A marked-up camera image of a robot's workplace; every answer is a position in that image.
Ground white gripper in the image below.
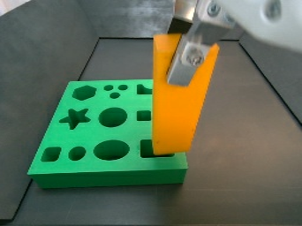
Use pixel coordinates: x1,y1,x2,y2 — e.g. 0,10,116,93
167,0,302,53

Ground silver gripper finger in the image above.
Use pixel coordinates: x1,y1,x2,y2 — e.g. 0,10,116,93
165,17,235,87

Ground orange rectangular block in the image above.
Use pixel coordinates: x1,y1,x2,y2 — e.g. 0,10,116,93
152,34,219,155

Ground green foam shape board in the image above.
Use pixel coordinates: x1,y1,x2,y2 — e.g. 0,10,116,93
26,79,187,189

